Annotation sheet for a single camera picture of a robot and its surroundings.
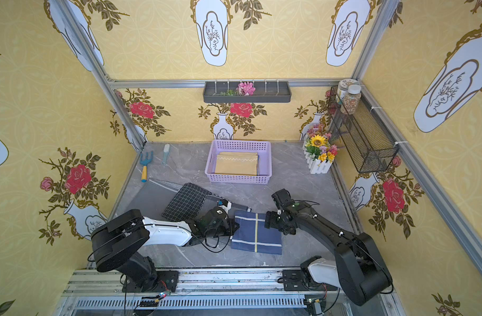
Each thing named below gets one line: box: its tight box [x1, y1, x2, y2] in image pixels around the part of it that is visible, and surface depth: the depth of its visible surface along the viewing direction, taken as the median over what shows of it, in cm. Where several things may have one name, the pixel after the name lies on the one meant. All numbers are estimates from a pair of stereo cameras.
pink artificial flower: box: [235, 81, 257, 96], surface depth 90 cm
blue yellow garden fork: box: [139, 151, 154, 183], surface depth 111 cm
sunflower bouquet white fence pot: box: [302, 123, 339, 175], surface depth 100 cm
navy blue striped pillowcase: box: [231, 210, 283, 255], surface depth 85 cm
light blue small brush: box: [161, 143, 170, 165], surface depth 119 cm
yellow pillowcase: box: [214, 151, 259, 176], surface depth 112 cm
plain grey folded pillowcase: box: [126, 178, 185, 220], surface depth 98 cm
